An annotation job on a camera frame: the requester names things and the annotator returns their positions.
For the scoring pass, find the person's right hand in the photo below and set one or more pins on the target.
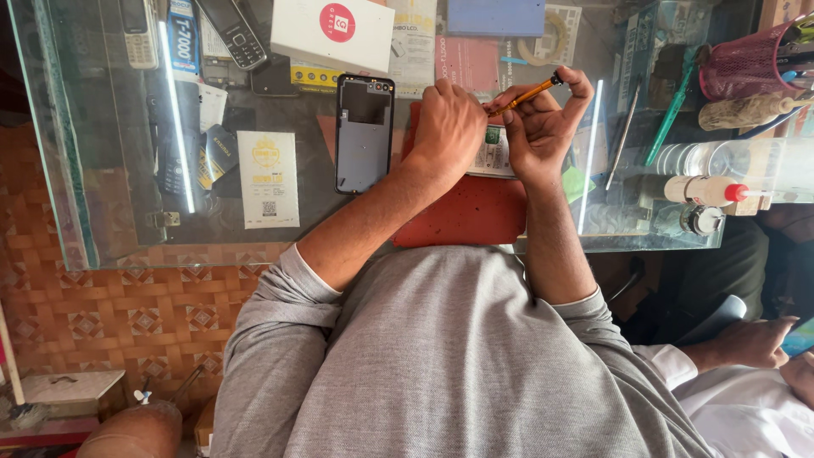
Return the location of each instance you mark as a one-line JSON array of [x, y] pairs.
[[544, 137]]

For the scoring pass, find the person's left hand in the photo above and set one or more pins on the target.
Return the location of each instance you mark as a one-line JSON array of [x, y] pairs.
[[448, 130]]

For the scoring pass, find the person's left fingers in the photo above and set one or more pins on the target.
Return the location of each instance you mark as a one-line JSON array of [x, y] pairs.
[[455, 95]]

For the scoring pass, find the orange precision screwdriver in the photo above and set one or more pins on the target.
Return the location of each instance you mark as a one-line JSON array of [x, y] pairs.
[[528, 95]]

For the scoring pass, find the pink printed packet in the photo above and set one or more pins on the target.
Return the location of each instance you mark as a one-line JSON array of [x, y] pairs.
[[467, 63]]

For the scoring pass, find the white printed leaflet packet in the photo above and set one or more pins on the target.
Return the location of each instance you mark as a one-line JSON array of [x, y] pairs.
[[413, 51]]

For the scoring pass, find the opened phone with white battery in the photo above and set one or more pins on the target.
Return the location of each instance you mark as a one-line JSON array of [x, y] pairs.
[[493, 152]]

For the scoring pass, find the beige tape roll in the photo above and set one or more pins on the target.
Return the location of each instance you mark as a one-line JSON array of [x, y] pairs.
[[523, 54]]

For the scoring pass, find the blue flat box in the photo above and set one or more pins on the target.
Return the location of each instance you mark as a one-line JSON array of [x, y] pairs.
[[496, 16]]

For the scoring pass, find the black phone back housing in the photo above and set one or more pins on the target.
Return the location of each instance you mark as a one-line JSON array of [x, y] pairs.
[[364, 140]]

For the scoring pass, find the red work mat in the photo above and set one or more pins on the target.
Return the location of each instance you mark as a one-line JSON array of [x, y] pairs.
[[470, 210]]

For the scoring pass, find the white punched card sheet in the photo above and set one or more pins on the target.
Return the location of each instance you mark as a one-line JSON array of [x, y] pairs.
[[572, 32]]

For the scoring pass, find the yellow and black packet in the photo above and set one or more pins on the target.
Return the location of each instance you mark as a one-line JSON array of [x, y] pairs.
[[311, 76]]

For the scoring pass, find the white box with red circle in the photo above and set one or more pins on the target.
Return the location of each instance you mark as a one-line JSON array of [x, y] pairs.
[[318, 38]]

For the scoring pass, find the green cloth piece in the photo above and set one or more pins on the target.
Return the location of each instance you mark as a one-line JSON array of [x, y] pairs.
[[575, 184]]

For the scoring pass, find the metal tweezers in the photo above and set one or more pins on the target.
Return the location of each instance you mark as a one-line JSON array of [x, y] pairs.
[[623, 137]]

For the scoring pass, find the small black phone part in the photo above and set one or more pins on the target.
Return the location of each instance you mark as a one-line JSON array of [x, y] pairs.
[[273, 79]]

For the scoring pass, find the white packet with yellow print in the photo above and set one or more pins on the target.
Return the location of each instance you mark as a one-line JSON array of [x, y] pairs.
[[268, 181]]

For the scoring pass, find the green plastic tool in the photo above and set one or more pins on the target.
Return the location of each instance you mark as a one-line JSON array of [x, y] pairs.
[[668, 121]]

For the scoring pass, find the black keypad phone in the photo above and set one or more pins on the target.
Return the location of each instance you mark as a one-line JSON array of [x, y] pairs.
[[235, 32]]

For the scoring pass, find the black packet with yellow print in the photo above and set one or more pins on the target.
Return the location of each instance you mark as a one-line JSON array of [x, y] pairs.
[[216, 156]]

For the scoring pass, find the stack of clear discs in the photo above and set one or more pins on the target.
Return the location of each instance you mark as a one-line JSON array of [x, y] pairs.
[[693, 159]]

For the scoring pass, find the person's grey sweater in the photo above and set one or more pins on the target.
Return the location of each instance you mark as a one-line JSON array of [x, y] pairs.
[[445, 356]]

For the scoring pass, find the white bottle with red cap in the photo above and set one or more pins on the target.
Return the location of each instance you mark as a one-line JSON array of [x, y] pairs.
[[699, 189]]

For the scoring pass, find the round metal container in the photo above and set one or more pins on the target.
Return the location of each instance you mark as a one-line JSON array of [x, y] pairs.
[[701, 221]]

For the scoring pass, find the blue glue tube box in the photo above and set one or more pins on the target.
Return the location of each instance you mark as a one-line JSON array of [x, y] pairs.
[[183, 38]]

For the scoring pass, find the pink mesh tool cup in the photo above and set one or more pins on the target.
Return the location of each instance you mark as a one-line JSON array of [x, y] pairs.
[[737, 67]]

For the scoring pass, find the small dark keypad phone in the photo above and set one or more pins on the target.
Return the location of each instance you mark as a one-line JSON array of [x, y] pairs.
[[171, 165]]

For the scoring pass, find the metal glass hinge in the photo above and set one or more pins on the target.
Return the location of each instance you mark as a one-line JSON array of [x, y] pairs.
[[162, 219]]

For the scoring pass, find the silver keypad phone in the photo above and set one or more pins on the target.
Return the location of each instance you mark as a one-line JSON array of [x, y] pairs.
[[140, 35]]

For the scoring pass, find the grey chair seat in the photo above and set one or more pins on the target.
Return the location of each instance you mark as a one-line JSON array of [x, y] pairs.
[[715, 321]]

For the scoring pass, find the bunch of tools in cup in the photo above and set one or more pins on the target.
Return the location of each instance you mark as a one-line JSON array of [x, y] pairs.
[[798, 54]]

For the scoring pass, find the cardboard box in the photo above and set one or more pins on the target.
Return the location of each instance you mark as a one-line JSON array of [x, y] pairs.
[[205, 429]]

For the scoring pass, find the blue phone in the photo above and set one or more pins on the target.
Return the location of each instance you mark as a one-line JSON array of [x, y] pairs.
[[801, 337]]

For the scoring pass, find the white marble slab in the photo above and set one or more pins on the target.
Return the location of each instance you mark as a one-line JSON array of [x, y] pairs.
[[70, 388]]

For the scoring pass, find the broom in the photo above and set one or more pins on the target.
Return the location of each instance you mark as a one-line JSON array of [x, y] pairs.
[[16, 381]]

